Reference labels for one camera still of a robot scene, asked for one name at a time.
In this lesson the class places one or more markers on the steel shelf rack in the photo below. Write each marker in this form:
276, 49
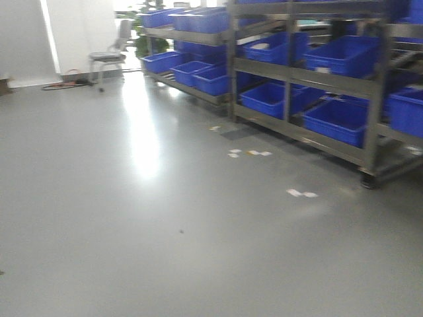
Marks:
196, 60
339, 76

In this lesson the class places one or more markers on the green potted plant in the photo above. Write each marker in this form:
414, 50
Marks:
144, 45

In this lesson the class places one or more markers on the grey office chair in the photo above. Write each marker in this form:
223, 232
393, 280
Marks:
113, 54

